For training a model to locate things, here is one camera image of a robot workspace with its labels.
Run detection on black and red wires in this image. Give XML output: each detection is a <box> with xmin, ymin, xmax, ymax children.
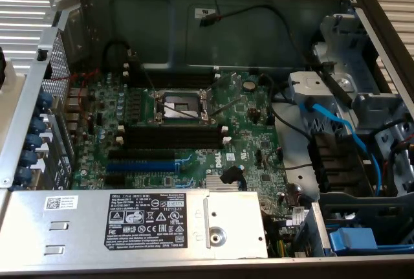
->
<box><xmin>384</xmin><ymin>139</ymin><xmax>414</xmax><ymax>195</ymax></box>

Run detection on CPU socket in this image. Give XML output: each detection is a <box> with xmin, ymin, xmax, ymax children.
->
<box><xmin>153</xmin><ymin>87</ymin><xmax>216</xmax><ymax>128</ymax></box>

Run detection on RAM slot white clips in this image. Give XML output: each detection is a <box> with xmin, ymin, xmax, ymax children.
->
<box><xmin>118</xmin><ymin>124</ymin><xmax>229</xmax><ymax>138</ymax></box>
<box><xmin>122</xmin><ymin>71</ymin><xmax>223</xmax><ymax>84</ymax></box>
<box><xmin>116</xmin><ymin>135</ymin><xmax>231</xmax><ymax>150</ymax></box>
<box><xmin>122</xmin><ymin>61</ymin><xmax>221</xmax><ymax>75</ymax></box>

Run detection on black finned shroud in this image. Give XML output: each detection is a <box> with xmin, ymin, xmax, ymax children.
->
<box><xmin>309</xmin><ymin>131</ymin><xmax>373</xmax><ymax>192</ymax></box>

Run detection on silver power supply unit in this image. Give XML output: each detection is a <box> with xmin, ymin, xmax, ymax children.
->
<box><xmin>0</xmin><ymin>189</ymin><xmax>269</xmax><ymax>269</ymax></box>

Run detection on dark drive cage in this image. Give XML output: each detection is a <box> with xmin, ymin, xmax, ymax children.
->
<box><xmin>292</xmin><ymin>191</ymin><xmax>414</xmax><ymax>257</ymax></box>

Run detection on yellow black wire bundle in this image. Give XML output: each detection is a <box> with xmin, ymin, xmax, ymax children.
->
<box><xmin>267</xmin><ymin>217</ymin><xmax>294</xmax><ymax>257</ymax></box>

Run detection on silver finned heatsink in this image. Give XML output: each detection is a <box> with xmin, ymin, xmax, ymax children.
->
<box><xmin>206</xmin><ymin>175</ymin><xmax>243</xmax><ymax>192</ymax></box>

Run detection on red twisted wire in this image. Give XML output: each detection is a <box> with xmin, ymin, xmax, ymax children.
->
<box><xmin>69</xmin><ymin>67</ymin><xmax>101</xmax><ymax>123</ymax></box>

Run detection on blue flat SATA wire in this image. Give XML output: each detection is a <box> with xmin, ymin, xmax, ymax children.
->
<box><xmin>299</xmin><ymin>96</ymin><xmax>386</xmax><ymax>193</ymax></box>

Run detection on blue card retention clip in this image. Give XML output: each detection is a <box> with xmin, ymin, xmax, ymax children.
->
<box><xmin>30</xmin><ymin>114</ymin><xmax>48</xmax><ymax>134</ymax></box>
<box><xmin>15</xmin><ymin>166</ymin><xmax>33</xmax><ymax>186</ymax></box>
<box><xmin>25</xmin><ymin>132</ymin><xmax>43</xmax><ymax>153</ymax></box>
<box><xmin>19</xmin><ymin>149</ymin><xmax>38</xmax><ymax>170</ymax></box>
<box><xmin>34</xmin><ymin>92</ymin><xmax>54</xmax><ymax>114</ymax></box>

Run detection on blue plastic latch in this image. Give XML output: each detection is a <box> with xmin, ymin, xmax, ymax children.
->
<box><xmin>328</xmin><ymin>227</ymin><xmax>379</xmax><ymax>256</ymax></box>

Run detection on metal socket cover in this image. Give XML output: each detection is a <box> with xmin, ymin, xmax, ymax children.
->
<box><xmin>206</xmin><ymin>71</ymin><xmax>243</xmax><ymax>111</ymax></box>

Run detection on grey metal disk bay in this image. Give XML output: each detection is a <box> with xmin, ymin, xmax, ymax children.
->
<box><xmin>310</xmin><ymin>13</ymin><xmax>414</xmax><ymax>195</ymax></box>

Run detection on metal locking lever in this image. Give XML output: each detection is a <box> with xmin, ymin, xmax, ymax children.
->
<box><xmin>142</xmin><ymin>63</ymin><xmax>158</xmax><ymax>95</ymax></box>
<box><xmin>212</xmin><ymin>96</ymin><xmax>239</xmax><ymax>118</ymax></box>

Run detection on silver drive bracket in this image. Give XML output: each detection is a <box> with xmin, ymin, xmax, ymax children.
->
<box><xmin>289</xmin><ymin>71</ymin><xmax>356</xmax><ymax>105</ymax></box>

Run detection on long black expansion slot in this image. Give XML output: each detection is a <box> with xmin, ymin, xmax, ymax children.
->
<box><xmin>108</xmin><ymin>148</ymin><xmax>176</xmax><ymax>162</ymax></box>

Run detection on black SATA plug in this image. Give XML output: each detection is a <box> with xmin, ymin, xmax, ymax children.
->
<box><xmin>219</xmin><ymin>164</ymin><xmax>246</xmax><ymax>185</ymax></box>

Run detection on black wire with plug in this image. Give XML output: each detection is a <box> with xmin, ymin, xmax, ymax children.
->
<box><xmin>199</xmin><ymin>0</ymin><xmax>324</xmax><ymax>66</ymax></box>

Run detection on black plastic bar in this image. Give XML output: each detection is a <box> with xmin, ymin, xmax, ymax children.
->
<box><xmin>318</xmin><ymin>61</ymin><xmax>354</xmax><ymax>106</ymax></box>

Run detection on black looped wire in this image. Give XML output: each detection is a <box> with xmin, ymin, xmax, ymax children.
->
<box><xmin>102</xmin><ymin>40</ymin><xmax>130</xmax><ymax>73</ymax></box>

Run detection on blue expansion slot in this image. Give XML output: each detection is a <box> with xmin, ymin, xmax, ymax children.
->
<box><xmin>105</xmin><ymin>161</ymin><xmax>177</xmax><ymax>173</ymax></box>

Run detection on green Dell motherboard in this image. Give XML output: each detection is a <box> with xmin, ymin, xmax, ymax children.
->
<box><xmin>66</xmin><ymin>65</ymin><xmax>321</xmax><ymax>257</ymax></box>

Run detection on short black expansion slot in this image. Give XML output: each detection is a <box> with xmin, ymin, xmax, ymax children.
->
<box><xmin>103</xmin><ymin>174</ymin><xmax>126</xmax><ymax>186</ymax></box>

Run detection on open grey PC case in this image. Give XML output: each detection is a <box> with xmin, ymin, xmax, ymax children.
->
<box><xmin>0</xmin><ymin>0</ymin><xmax>414</xmax><ymax>279</ymax></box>

